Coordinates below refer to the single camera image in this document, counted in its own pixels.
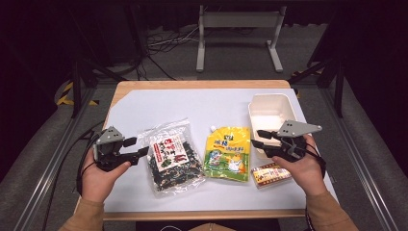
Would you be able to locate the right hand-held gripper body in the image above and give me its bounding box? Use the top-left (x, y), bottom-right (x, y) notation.
top-left (271, 119), bottom-right (323, 163)

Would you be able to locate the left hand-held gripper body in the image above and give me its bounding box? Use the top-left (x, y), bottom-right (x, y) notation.
top-left (92, 125), bottom-right (140, 173)

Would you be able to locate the white plastic container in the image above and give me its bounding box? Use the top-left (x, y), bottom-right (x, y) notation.
top-left (246, 92), bottom-right (298, 161)

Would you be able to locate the clear bag of dried seaweed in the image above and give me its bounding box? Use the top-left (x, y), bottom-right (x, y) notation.
top-left (137, 117), bottom-right (207, 197)

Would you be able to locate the yellow seasoning pouch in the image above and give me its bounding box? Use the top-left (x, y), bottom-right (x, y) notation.
top-left (203, 124), bottom-right (252, 184)

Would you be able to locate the person's left hand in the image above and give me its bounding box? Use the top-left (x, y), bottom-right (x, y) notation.
top-left (79, 148), bottom-right (133, 204)

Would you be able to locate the person's right hand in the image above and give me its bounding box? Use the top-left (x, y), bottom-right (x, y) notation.
top-left (271, 134), bottom-right (329, 197)

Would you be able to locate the small brown yellow packet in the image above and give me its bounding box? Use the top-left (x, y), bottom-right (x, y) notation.
top-left (250, 162), bottom-right (293, 190)

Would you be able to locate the black tripod stand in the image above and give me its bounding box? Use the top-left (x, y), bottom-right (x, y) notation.
top-left (288, 57), bottom-right (346, 118)
top-left (67, 57), bottom-right (128, 118)

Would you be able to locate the white table mat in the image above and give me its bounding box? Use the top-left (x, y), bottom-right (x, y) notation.
top-left (103, 88), bottom-right (339, 214)

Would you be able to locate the yellow black hazard tape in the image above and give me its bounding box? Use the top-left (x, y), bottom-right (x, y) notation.
top-left (56, 81), bottom-right (99, 107)

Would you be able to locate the brown cardboard box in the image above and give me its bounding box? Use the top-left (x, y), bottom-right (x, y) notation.
top-left (188, 222), bottom-right (237, 231)

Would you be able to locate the grey metal stand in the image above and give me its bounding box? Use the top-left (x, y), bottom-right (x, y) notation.
top-left (195, 4), bottom-right (289, 73)

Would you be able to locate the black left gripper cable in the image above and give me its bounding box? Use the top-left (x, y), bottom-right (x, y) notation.
top-left (74, 127), bottom-right (104, 197)

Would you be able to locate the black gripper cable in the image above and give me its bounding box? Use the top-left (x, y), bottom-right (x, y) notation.
top-left (74, 127), bottom-right (104, 197)
top-left (305, 141), bottom-right (327, 178)

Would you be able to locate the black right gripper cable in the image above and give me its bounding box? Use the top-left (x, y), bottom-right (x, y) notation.
top-left (305, 141), bottom-right (327, 178)

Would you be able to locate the aluminium rail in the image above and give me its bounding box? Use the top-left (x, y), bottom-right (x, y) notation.
top-left (13, 85), bottom-right (99, 231)
top-left (319, 87), bottom-right (399, 231)

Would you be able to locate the floor cable bundle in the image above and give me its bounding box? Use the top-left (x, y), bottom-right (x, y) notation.
top-left (145, 24), bottom-right (202, 56)

